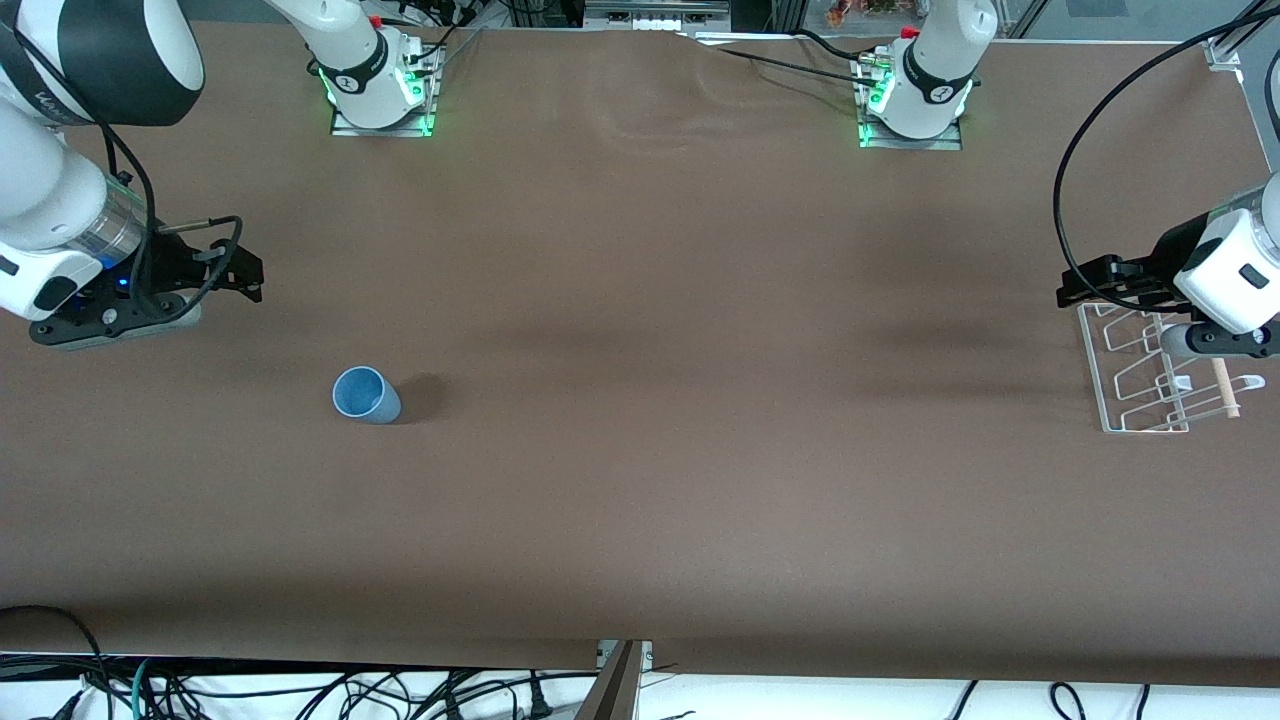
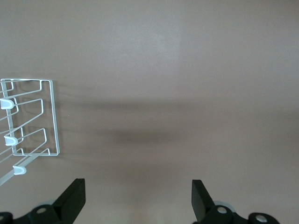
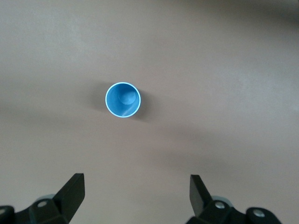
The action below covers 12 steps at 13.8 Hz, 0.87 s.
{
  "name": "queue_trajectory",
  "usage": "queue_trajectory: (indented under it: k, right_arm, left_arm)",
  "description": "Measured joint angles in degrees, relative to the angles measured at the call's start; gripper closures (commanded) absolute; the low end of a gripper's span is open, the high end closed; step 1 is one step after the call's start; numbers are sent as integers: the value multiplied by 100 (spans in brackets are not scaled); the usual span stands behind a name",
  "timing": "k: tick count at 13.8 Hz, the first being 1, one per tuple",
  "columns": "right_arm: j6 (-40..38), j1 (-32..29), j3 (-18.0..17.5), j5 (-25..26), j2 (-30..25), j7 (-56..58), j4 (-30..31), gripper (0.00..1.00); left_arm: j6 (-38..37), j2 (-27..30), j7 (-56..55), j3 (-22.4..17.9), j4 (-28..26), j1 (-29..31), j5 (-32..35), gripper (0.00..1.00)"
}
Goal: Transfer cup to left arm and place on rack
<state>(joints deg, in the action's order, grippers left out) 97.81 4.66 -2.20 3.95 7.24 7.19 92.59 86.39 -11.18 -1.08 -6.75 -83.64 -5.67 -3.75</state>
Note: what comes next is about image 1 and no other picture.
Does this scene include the blue plastic cup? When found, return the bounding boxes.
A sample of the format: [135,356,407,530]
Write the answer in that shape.
[332,365,403,426]

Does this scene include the colourful snack packets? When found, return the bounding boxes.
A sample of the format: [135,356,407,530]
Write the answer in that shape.
[825,0,926,28]

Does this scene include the white power strip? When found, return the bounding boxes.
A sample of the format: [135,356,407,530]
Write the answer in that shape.
[583,0,733,33]

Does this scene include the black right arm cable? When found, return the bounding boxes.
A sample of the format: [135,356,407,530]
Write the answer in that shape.
[0,20,246,323]

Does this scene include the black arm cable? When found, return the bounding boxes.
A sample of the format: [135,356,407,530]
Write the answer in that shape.
[1052,0,1280,301]
[0,20,246,323]

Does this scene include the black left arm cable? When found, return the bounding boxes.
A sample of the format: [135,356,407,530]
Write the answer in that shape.
[1052,0,1280,301]

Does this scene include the white wire cup rack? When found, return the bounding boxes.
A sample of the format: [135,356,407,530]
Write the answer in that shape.
[1078,300,1267,435]

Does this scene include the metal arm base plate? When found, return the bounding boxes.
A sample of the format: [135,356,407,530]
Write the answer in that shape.
[330,45,438,138]
[858,55,964,151]

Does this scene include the aluminium frame profile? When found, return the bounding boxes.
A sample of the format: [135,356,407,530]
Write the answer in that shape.
[1203,35,1280,173]

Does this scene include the short black tabletop cable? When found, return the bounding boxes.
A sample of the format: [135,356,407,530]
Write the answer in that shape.
[793,28,891,67]

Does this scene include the thick black floor cable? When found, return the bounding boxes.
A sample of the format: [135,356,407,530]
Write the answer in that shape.
[0,604,106,701]

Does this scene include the long black tabletop cable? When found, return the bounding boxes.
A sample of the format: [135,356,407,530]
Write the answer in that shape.
[680,33,881,86]

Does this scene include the small metal bracket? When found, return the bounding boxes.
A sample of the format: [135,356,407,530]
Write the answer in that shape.
[596,640,655,673]

